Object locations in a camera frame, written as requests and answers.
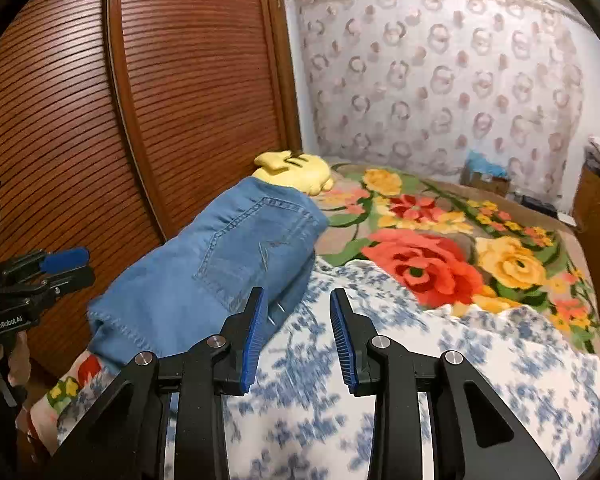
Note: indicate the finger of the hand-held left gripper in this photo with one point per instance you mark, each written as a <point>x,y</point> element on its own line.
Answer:
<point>62,260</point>
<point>72,280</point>

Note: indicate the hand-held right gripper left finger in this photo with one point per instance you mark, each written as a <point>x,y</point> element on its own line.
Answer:
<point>252,340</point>

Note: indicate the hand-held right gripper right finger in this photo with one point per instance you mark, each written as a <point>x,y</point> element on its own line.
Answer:
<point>342,340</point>

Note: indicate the light blue denim jeans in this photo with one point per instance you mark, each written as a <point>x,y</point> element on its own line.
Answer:
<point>220,260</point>

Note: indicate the person's left hand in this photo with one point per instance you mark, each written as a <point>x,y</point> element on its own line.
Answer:
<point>21,360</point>

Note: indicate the colourful flower blanket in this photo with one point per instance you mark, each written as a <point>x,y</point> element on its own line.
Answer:
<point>430,260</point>

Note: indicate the white blue floral bedsheet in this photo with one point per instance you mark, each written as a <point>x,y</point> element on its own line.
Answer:
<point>480,360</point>

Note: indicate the yellow plush toy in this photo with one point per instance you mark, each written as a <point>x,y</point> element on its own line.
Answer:
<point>305,170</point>

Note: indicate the wooden louvered wardrobe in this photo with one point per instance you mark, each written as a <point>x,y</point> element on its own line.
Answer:
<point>180,85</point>

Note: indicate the cardboard box with blue bag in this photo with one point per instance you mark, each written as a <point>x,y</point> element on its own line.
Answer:
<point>485,175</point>

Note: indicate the wooden sideboard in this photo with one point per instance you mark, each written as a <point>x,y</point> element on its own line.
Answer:
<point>597,220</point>

